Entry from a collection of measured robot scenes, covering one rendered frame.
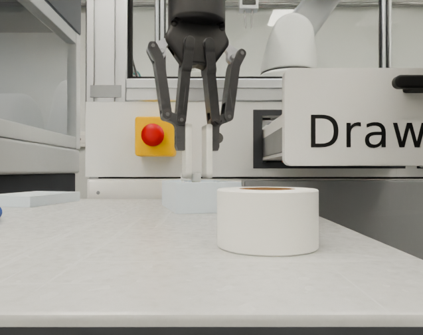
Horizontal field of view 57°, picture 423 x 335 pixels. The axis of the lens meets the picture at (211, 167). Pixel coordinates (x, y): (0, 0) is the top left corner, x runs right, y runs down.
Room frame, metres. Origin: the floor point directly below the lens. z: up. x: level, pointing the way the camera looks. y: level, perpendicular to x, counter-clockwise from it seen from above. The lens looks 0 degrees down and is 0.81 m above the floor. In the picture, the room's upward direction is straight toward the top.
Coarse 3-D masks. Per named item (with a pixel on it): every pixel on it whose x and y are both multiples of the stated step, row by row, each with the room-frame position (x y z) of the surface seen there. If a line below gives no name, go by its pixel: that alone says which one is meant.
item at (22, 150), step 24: (24, 0) 1.22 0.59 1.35; (48, 0) 1.35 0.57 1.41; (72, 0) 1.59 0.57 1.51; (72, 24) 1.59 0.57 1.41; (72, 48) 1.64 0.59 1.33; (72, 72) 1.64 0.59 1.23; (72, 96) 1.64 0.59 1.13; (0, 120) 1.05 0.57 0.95; (72, 120) 1.64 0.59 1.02; (0, 144) 1.05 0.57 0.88; (24, 144) 1.18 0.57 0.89; (48, 144) 1.38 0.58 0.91; (72, 144) 1.60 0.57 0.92; (0, 168) 1.05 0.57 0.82; (24, 168) 1.18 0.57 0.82; (48, 168) 1.36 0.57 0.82; (72, 168) 1.60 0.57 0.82; (0, 192) 1.09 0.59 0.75
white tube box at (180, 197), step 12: (168, 180) 0.59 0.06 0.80; (180, 180) 0.59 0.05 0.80; (204, 180) 0.60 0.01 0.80; (216, 180) 0.59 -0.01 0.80; (168, 192) 0.52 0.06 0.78; (180, 192) 0.47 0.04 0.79; (192, 192) 0.47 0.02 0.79; (204, 192) 0.47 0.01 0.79; (216, 192) 0.48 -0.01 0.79; (168, 204) 0.52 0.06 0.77; (180, 204) 0.47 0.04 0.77; (192, 204) 0.47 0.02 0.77; (204, 204) 0.47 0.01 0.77; (216, 204) 0.48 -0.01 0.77
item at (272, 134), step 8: (280, 120) 0.56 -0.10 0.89; (264, 128) 0.73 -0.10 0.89; (272, 128) 0.64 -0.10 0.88; (280, 128) 0.55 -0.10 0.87; (264, 136) 0.73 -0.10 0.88; (272, 136) 0.62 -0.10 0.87; (280, 136) 0.55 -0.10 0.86; (264, 144) 0.71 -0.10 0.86; (272, 144) 0.62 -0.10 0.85; (280, 144) 0.55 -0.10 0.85; (264, 152) 0.71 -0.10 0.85; (272, 152) 0.62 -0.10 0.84; (280, 152) 0.56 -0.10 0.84; (264, 160) 0.79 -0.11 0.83; (272, 160) 0.79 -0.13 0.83; (280, 160) 0.79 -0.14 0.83
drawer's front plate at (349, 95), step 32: (288, 96) 0.43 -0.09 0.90; (320, 96) 0.43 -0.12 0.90; (352, 96) 0.43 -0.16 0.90; (384, 96) 0.43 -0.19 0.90; (416, 96) 0.43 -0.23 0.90; (288, 128) 0.43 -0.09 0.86; (320, 128) 0.43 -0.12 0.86; (352, 128) 0.43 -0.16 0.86; (416, 128) 0.43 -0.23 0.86; (288, 160) 0.43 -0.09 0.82; (320, 160) 0.43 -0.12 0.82; (352, 160) 0.43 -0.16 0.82; (384, 160) 0.43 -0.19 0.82; (416, 160) 0.43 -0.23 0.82
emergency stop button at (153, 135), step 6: (150, 126) 0.67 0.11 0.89; (156, 126) 0.67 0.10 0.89; (144, 132) 0.67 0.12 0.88; (150, 132) 0.67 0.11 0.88; (156, 132) 0.67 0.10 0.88; (162, 132) 0.67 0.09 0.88; (144, 138) 0.67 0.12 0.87; (150, 138) 0.67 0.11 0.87; (156, 138) 0.67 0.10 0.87; (162, 138) 0.67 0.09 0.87; (150, 144) 0.67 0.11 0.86; (156, 144) 0.67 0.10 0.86
